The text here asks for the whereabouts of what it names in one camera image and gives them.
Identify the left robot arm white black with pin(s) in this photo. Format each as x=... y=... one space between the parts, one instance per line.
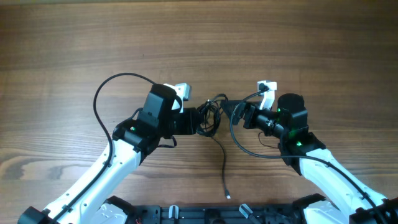
x=163 y=116

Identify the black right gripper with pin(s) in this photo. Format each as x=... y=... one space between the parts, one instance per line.
x=244 y=107

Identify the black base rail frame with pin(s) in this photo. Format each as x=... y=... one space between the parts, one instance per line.
x=268 y=214

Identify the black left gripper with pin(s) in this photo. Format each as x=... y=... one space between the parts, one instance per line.
x=189 y=115

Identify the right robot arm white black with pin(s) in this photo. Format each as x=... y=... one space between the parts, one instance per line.
x=347 y=199

